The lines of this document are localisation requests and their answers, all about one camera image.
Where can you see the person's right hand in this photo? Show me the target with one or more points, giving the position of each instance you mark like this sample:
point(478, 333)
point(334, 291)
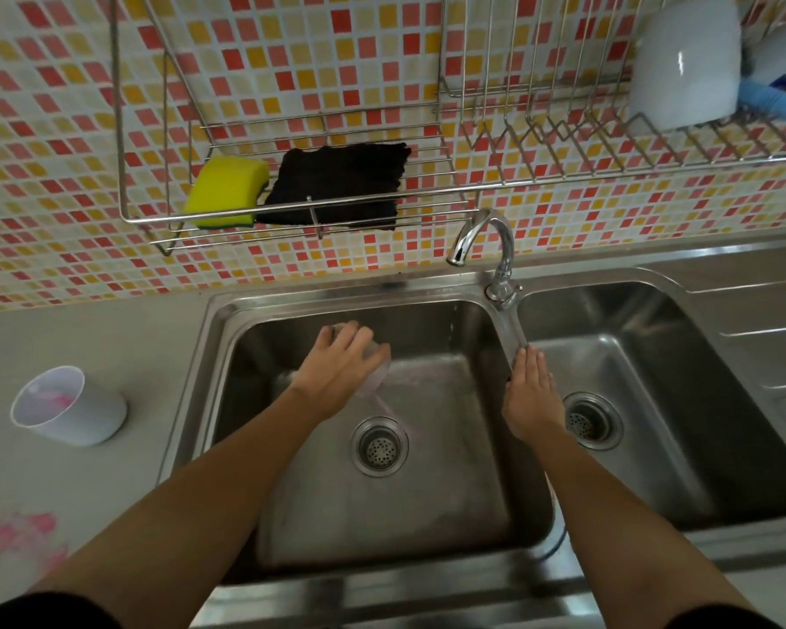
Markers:
point(530, 402)

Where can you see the person's left hand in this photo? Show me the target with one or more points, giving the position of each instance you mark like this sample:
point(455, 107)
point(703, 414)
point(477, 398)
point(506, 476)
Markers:
point(334, 376)

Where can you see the person's right fingers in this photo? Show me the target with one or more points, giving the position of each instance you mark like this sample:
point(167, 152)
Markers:
point(532, 366)

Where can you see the person's left thumb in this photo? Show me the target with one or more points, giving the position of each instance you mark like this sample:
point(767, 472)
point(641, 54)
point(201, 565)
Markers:
point(376, 357)

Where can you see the clear plastic cup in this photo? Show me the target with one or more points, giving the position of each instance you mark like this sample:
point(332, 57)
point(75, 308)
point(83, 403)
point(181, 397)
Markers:
point(374, 384)

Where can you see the person's right forearm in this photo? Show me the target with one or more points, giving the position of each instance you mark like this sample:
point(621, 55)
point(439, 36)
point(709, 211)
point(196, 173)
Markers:
point(616, 517)

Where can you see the person's left forearm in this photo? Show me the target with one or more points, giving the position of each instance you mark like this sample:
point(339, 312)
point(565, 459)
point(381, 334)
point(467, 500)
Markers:
point(190, 510)

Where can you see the round metal drain strainer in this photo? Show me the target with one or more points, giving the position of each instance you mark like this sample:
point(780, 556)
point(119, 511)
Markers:
point(379, 447)
point(596, 420)

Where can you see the chrome faucet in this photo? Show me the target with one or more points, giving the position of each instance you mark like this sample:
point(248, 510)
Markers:
point(501, 255)

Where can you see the stainless steel double sink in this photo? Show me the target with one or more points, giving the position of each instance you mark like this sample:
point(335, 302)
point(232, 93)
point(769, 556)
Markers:
point(432, 517)

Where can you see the black cloth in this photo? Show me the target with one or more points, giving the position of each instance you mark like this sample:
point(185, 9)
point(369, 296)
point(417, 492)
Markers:
point(340, 183)

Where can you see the yellow green sponge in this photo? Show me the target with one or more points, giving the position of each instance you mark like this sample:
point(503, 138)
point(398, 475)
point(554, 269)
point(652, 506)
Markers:
point(226, 189)

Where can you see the white plastic cup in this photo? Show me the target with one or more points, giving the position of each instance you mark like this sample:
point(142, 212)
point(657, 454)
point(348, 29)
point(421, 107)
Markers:
point(78, 412)

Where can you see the white bowl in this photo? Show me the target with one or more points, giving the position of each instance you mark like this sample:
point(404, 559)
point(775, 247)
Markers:
point(684, 65)

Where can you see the white blue plastic bottle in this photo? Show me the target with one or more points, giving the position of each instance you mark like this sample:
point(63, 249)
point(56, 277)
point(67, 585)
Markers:
point(776, 58)

